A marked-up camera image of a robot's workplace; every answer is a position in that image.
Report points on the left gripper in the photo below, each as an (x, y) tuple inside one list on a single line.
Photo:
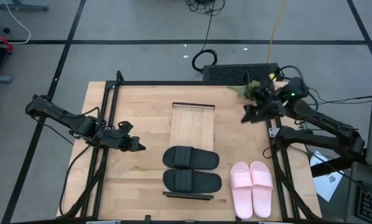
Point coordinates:
[(123, 142)]

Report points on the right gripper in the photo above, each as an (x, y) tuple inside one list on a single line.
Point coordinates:
[(271, 107)]

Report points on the black slide sandal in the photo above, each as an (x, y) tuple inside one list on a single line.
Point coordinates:
[(201, 161), (204, 183)]

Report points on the pink slide sandal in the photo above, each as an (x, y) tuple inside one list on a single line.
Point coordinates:
[(240, 199), (262, 199)]

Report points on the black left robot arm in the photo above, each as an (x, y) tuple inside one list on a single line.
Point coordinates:
[(58, 115)]

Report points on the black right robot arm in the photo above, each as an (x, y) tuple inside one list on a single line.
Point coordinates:
[(323, 123)]

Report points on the potted green succulent plant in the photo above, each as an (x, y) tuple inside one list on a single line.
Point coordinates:
[(251, 88)]

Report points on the pale green vine sprig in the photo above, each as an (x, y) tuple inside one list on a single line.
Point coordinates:
[(237, 91)]

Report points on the black keyboard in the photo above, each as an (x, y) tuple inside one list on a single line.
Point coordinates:
[(235, 73)]

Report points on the black support beam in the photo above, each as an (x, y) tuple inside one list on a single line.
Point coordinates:
[(338, 165)]

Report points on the white printed paper sheet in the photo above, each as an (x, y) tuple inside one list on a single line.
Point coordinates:
[(327, 186)]

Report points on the grey furniture base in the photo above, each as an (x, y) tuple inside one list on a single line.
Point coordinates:
[(21, 5)]

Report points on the wooden shelf with black frame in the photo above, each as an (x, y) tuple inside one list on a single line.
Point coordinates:
[(192, 127)]

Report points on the black aluminium rig frame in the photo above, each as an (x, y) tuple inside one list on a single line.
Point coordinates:
[(189, 83)]

